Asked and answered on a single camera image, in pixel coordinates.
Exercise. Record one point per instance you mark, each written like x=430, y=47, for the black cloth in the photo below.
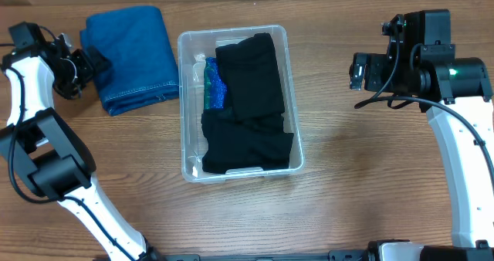
x=255, y=142
x=250, y=71

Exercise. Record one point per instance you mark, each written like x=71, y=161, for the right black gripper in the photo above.
x=373, y=63

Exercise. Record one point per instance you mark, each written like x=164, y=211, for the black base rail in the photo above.
x=332, y=255

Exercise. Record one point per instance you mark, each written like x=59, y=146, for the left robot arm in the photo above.
x=47, y=161

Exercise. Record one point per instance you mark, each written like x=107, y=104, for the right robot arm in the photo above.
x=420, y=66

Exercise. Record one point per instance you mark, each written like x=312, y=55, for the clear plastic storage container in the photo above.
x=193, y=48

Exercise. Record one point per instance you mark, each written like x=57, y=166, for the blue denim towel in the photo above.
x=143, y=68

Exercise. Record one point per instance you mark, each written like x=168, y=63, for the blue green sequin cloth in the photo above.
x=214, y=88

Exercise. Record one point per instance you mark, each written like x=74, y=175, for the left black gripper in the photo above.
x=86, y=67

